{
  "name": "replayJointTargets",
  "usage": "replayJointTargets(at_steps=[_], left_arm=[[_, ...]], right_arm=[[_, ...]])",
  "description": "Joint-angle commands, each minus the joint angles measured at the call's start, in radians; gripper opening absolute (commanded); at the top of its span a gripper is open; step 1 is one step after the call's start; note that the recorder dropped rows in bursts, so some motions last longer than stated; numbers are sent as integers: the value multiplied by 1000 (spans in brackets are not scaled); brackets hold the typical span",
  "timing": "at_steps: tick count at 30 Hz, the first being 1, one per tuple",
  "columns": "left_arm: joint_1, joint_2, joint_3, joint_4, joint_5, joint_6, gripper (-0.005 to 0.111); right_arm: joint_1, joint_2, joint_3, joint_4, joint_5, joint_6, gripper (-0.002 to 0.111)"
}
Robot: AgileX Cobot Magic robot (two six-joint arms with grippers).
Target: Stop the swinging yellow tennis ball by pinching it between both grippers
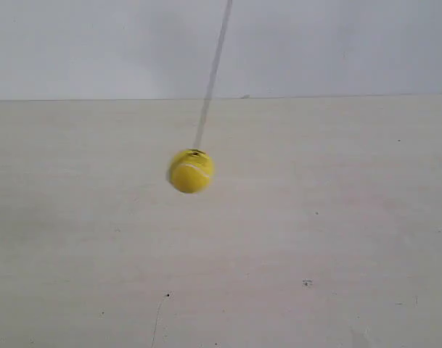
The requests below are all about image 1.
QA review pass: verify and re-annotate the yellow tennis ball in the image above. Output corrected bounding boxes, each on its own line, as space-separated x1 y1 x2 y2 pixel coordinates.
167 149 214 194

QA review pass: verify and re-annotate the thin black hanging string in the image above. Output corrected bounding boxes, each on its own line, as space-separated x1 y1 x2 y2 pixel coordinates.
193 0 234 151

